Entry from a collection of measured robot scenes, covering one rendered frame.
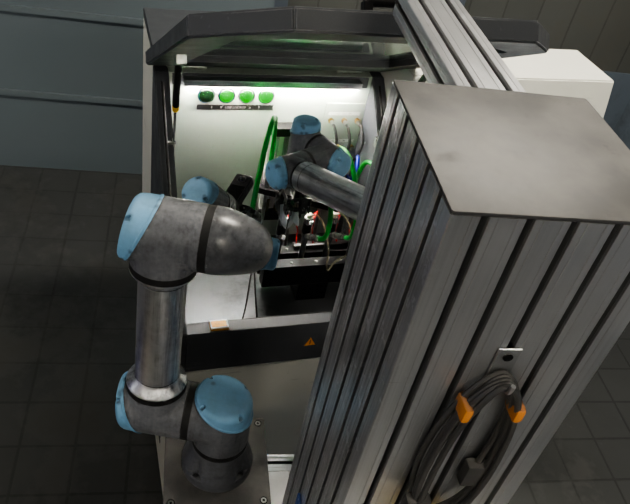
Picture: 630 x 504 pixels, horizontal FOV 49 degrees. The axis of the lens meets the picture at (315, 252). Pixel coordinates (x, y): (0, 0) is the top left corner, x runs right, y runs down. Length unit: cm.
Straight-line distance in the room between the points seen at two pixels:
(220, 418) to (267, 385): 81
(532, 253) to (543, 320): 10
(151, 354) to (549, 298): 78
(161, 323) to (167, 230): 20
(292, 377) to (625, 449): 178
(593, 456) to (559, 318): 258
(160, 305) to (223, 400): 27
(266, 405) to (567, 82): 137
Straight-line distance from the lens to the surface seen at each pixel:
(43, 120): 401
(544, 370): 83
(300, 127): 176
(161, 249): 112
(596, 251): 71
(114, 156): 407
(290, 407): 229
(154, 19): 222
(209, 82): 203
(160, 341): 127
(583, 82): 234
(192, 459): 150
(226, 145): 218
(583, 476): 324
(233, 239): 110
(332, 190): 152
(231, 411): 137
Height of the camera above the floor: 237
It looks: 40 degrees down
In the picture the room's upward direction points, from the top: 13 degrees clockwise
